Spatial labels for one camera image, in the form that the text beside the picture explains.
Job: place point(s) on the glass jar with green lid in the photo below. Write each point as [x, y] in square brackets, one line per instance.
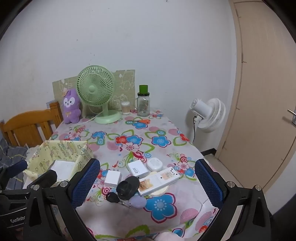
[143, 101]

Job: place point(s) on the patterned cardboard backboard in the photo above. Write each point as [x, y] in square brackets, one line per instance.
[124, 90]

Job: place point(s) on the white 45W charger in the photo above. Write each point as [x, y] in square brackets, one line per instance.
[138, 169]

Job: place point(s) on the small white plug charger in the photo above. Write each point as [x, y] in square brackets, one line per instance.
[112, 179]

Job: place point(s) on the plaid blue bedding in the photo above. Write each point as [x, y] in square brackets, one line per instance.
[11, 155]

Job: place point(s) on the beige door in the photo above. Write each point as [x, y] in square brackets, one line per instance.
[258, 141]

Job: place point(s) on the green desk fan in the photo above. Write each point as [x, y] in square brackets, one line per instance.
[95, 86]

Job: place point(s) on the floral tablecloth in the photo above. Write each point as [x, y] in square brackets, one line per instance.
[183, 209]

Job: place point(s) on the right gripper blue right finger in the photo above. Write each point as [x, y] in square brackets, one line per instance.
[211, 182]

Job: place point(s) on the white remote control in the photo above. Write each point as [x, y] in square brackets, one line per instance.
[170, 173]

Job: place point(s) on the purple plush rabbit toy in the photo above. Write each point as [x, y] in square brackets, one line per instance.
[71, 107]

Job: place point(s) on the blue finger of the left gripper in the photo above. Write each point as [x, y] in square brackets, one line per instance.
[46, 180]
[15, 169]

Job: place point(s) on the white oval case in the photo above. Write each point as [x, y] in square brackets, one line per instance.
[154, 164]

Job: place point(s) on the cream bear round mirror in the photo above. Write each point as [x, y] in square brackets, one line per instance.
[158, 191]

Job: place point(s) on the black round cap object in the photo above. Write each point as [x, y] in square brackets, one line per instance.
[127, 188]

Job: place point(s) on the cotton swab container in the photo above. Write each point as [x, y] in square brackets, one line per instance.
[125, 107]

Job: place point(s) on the metal door handle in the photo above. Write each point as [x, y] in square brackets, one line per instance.
[293, 121]

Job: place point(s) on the black key fob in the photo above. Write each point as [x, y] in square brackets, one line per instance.
[112, 197]

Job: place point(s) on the wooden chair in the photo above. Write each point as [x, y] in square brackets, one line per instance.
[22, 129]

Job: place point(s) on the white standing fan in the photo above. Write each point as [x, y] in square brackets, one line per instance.
[210, 113]

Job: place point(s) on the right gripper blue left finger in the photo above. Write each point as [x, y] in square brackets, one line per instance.
[82, 182]

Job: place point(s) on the yellow patterned storage box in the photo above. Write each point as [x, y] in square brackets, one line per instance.
[45, 154]

